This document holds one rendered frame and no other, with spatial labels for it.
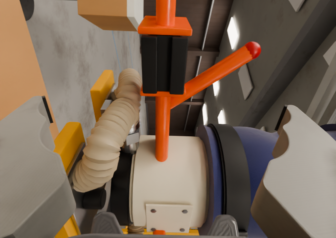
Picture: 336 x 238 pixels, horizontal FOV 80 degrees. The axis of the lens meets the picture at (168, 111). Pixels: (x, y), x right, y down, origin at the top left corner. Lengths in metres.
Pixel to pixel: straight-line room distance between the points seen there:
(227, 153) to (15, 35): 0.47
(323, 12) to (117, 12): 3.26
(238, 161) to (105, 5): 1.49
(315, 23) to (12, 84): 4.10
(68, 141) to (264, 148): 0.30
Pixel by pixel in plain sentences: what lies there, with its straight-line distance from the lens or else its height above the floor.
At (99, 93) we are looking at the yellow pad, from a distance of 0.38.
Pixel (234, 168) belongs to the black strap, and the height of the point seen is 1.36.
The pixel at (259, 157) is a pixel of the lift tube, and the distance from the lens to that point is 0.37.
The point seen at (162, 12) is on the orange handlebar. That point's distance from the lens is 0.24.
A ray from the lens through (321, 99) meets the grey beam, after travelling 2.99.
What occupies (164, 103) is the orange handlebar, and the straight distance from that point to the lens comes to 0.28.
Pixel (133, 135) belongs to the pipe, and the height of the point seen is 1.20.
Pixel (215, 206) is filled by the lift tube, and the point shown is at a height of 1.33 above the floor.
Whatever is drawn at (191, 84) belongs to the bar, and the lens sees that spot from 0.29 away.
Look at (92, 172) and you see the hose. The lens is 0.25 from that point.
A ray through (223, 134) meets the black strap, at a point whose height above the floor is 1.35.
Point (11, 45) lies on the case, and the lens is 0.52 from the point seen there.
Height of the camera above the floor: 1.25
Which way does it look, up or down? 1 degrees up
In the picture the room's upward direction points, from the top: 92 degrees clockwise
